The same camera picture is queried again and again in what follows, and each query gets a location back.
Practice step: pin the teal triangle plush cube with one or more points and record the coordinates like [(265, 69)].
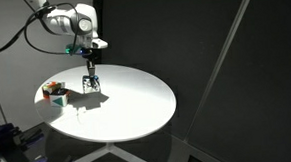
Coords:
[(59, 99)]

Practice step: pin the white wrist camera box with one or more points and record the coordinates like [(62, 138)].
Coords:
[(99, 44)]

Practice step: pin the green camera mount bracket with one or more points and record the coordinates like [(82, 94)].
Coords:
[(73, 49)]

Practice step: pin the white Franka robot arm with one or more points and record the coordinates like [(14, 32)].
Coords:
[(72, 23)]

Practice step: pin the blue dotted plush cube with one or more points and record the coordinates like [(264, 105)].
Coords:
[(87, 86)]

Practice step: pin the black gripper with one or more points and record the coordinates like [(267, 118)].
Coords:
[(90, 55)]

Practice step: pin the white table pedestal base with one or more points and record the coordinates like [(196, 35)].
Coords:
[(122, 155)]

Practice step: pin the orange green plush cube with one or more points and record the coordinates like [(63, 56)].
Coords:
[(50, 86)]

